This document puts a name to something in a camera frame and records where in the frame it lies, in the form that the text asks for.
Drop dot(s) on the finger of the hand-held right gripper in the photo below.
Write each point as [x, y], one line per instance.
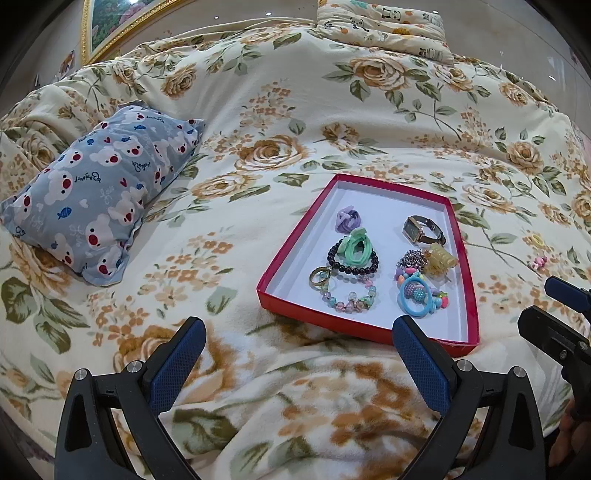
[554, 287]
[545, 330]

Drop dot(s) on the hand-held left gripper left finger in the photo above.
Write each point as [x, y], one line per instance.
[178, 369]

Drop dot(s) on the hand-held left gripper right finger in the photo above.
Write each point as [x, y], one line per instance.
[422, 364]

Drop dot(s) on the pink hair clip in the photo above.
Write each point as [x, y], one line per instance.
[538, 264]

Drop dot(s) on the yellow translucent hair claw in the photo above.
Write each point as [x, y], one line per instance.
[441, 263]

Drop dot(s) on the red shallow box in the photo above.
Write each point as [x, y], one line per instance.
[383, 203]

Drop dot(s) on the person's right hand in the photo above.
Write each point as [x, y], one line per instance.
[570, 438]

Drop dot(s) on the grey bear print pillow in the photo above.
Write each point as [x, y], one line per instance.
[92, 184]

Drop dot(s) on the floral blanket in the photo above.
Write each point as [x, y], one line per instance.
[277, 115]

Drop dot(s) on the folded panda print blanket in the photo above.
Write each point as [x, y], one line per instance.
[392, 27]

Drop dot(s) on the gold framed painting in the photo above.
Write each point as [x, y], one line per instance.
[120, 23]

